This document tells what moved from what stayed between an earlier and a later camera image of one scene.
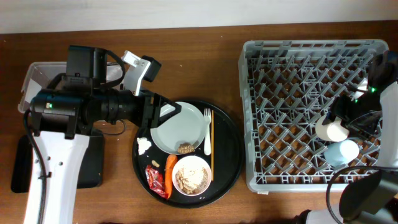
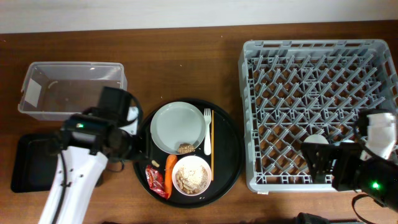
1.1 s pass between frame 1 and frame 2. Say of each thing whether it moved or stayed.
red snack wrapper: stayed
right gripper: moved
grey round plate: stayed
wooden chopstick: stayed
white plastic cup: moved
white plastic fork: stayed
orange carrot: stayed
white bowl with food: stayed
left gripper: moved
